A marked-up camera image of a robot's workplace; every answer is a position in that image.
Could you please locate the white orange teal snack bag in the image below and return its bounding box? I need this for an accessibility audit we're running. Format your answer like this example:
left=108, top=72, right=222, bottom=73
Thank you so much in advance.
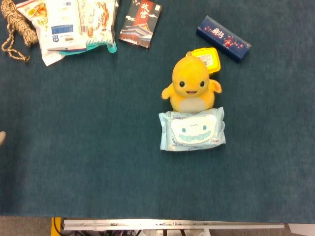
left=59, top=0, right=121, bottom=56

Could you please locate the dark blue table cloth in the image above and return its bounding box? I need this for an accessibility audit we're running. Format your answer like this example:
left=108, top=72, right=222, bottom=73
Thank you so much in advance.
left=0, top=0, right=315, bottom=224

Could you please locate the yellow plastic lidded box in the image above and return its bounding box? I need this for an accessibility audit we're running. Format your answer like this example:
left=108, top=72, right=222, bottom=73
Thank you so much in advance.
left=191, top=47, right=221, bottom=76

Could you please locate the long dark blue box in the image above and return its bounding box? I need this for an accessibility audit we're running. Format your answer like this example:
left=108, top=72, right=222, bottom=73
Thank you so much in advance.
left=196, top=15, right=252, bottom=63

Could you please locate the yellow duck plush toy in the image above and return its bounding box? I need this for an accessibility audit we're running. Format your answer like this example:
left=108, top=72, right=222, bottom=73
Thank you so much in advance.
left=161, top=52, right=222, bottom=113

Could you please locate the dark palace print box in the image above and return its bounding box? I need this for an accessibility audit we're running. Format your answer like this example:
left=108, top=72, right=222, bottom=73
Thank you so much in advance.
left=118, top=0, right=163, bottom=51

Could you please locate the nut picture snack bag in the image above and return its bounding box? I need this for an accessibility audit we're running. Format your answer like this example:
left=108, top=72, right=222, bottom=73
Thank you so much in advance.
left=16, top=0, right=65, bottom=67

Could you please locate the aluminium frame rail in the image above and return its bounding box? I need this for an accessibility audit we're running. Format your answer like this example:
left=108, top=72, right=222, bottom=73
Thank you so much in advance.
left=61, top=218, right=285, bottom=231

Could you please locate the braided beige rope bundle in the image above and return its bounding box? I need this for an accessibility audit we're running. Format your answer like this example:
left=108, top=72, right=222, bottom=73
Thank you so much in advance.
left=0, top=0, right=39, bottom=63

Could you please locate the light blue wet wipes pack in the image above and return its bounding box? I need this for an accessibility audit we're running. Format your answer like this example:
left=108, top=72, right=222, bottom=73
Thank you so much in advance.
left=157, top=106, right=226, bottom=151

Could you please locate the white blue snack bag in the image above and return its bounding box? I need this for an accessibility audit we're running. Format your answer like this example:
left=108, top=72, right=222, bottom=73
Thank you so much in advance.
left=45, top=0, right=87, bottom=52

